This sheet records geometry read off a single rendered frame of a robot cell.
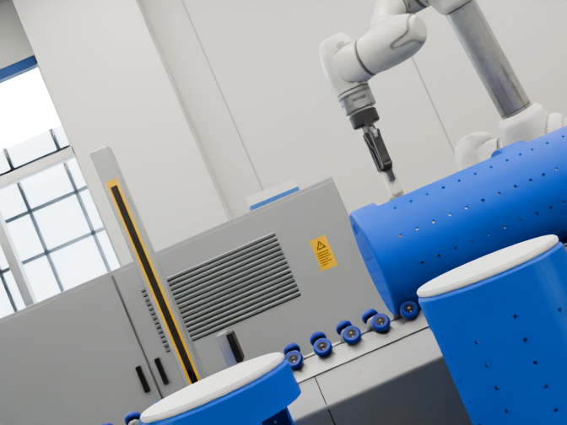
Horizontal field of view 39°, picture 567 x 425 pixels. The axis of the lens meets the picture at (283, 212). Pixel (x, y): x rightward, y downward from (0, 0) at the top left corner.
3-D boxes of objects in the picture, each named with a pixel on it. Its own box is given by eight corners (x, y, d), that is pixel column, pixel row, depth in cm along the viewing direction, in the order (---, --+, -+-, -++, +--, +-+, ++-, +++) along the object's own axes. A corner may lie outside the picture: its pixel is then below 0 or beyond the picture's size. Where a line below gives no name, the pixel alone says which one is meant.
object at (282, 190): (251, 214, 379) (245, 200, 379) (297, 195, 382) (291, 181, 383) (253, 211, 367) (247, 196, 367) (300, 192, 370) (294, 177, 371)
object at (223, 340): (241, 390, 203) (218, 333, 203) (256, 383, 203) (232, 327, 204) (240, 395, 193) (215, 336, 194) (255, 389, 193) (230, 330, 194)
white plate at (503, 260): (563, 225, 156) (565, 231, 156) (434, 274, 167) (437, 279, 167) (548, 248, 130) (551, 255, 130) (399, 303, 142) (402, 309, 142)
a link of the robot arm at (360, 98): (338, 94, 204) (347, 115, 204) (371, 81, 204) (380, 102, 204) (336, 101, 213) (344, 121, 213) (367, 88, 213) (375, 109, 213)
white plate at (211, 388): (147, 423, 126) (149, 430, 126) (300, 352, 134) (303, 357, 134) (133, 411, 152) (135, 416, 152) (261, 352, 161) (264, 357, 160)
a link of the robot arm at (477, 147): (480, 202, 274) (456, 144, 277) (528, 184, 263) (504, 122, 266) (461, 207, 261) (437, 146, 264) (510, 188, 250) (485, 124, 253)
